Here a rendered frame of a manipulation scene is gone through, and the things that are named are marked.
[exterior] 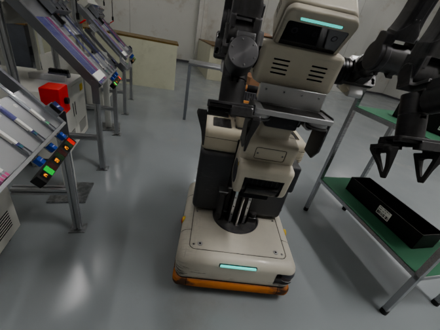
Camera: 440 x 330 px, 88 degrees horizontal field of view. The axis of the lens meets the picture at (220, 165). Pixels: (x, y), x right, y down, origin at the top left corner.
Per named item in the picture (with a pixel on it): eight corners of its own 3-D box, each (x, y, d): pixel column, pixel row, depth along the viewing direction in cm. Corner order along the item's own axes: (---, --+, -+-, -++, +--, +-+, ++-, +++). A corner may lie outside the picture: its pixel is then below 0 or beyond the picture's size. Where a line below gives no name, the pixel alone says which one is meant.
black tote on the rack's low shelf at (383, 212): (345, 188, 178) (351, 176, 173) (363, 188, 183) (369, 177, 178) (411, 249, 131) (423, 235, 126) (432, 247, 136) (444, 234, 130)
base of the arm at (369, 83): (372, 65, 79) (340, 59, 78) (393, 52, 71) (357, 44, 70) (371, 89, 78) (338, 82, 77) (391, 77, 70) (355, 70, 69)
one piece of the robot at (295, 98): (236, 134, 89) (250, 76, 79) (304, 145, 92) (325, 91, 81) (240, 153, 76) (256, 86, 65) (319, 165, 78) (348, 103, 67)
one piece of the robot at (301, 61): (214, 161, 118) (242, 25, 81) (284, 172, 122) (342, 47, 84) (211, 198, 98) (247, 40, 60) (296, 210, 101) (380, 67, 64)
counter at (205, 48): (217, 68, 900) (221, 42, 855) (235, 84, 679) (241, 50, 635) (195, 65, 877) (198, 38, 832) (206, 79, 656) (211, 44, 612)
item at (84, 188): (93, 183, 184) (82, 84, 145) (85, 203, 164) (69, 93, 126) (59, 183, 177) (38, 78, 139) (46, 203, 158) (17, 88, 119)
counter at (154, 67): (175, 90, 487) (178, 44, 443) (36, 71, 423) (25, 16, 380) (174, 82, 554) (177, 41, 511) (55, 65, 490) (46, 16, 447)
